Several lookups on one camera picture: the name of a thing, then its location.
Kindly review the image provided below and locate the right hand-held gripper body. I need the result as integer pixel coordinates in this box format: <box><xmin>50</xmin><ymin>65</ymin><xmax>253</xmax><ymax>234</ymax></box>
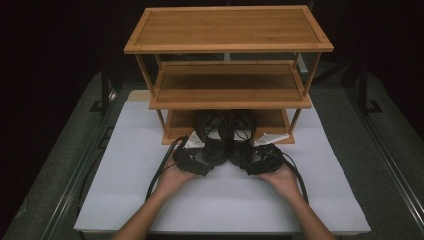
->
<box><xmin>244</xmin><ymin>132</ymin><xmax>290</xmax><ymax>176</ymax></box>

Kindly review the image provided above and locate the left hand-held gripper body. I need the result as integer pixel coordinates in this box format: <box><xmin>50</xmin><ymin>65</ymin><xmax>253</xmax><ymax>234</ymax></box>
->
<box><xmin>171</xmin><ymin>130</ymin><xmax>216</xmax><ymax>177</ymax></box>

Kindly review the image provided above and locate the black leather shoe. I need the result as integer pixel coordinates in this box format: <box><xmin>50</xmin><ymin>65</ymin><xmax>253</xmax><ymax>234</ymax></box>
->
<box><xmin>194</xmin><ymin>109</ymin><xmax>231</xmax><ymax>167</ymax></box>
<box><xmin>228</xmin><ymin>109</ymin><xmax>258</xmax><ymax>168</ymax></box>

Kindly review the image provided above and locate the wooden shoe rack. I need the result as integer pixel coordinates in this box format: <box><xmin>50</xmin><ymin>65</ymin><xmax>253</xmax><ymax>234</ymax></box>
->
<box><xmin>123</xmin><ymin>4</ymin><xmax>335</xmax><ymax>146</ymax></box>

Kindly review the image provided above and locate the person's left hand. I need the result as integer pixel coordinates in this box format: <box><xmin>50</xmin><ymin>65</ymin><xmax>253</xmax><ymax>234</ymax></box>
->
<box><xmin>154</xmin><ymin>156</ymin><xmax>201</xmax><ymax>198</ymax></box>

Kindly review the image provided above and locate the person's right hand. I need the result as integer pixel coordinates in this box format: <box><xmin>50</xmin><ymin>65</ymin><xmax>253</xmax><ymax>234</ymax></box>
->
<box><xmin>258</xmin><ymin>164</ymin><xmax>303</xmax><ymax>201</ymax></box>

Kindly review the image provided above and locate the white table mat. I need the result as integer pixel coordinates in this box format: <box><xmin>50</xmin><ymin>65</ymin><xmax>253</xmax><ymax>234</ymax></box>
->
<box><xmin>73</xmin><ymin>89</ymin><xmax>372</xmax><ymax>235</ymax></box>

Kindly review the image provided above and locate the black metal stand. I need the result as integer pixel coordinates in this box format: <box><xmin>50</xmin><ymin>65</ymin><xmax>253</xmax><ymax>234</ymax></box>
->
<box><xmin>89</xmin><ymin>63</ymin><xmax>118</xmax><ymax>117</ymax></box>
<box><xmin>346</xmin><ymin>59</ymin><xmax>384</xmax><ymax>117</ymax></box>

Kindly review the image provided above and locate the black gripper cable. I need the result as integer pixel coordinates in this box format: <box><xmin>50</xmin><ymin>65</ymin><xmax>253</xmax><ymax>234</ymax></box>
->
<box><xmin>279</xmin><ymin>150</ymin><xmax>310</xmax><ymax>205</ymax></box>
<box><xmin>145</xmin><ymin>135</ymin><xmax>190</xmax><ymax>201</ymax></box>

